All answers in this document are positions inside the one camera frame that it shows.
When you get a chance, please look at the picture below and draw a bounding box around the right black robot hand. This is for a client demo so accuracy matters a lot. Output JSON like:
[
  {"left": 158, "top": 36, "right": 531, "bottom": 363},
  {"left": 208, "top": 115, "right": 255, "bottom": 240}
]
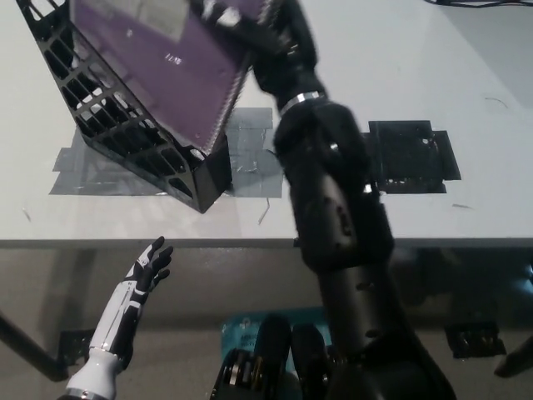
[{"left": 202, "top": 0, "right": 326, "bottom": 111}]

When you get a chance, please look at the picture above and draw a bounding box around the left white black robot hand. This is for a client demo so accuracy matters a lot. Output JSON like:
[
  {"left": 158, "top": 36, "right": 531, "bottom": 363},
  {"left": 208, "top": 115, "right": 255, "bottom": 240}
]
[{"left": 87, "top": 236, "right": 174, "bottom": 373}]

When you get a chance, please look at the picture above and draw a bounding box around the purple spiral notebook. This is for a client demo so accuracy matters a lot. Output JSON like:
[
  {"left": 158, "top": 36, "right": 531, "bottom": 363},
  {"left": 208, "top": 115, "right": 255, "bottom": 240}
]
[{"left": 69, "top": 0, "right": 270, "bottom": 152}]

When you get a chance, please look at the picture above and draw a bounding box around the black lattice file shelf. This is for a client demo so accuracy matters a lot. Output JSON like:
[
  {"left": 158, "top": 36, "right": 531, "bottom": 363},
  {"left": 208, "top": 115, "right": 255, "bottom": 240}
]
[{"left": 15, "top": 0, "right": 233, "bottom": 215}]

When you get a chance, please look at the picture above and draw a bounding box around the black table leg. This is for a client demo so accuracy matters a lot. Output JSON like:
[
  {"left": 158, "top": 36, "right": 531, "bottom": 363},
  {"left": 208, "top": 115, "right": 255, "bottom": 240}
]
[{"left": 0, "top": 312, "right": 71, "bottom": 383}]

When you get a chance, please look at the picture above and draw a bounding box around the grey tape patch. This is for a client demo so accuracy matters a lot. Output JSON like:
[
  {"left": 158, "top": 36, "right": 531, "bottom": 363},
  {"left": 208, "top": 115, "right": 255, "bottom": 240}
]
[{"left": 48, "top": 107, "right": 285, "bottom": 198}]

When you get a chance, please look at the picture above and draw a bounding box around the teal circuit board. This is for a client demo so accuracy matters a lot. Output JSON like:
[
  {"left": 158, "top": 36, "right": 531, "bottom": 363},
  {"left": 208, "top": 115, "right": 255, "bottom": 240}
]
[{"left": 219, "top": 307, "right": 335, "bottom": 363}]

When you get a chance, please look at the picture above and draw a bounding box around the black cable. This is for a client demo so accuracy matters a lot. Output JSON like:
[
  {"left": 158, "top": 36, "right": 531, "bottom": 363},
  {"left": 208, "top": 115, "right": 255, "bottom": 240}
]
[{"left": 424, "top": 0, "right": 533, "bottom": 6}]

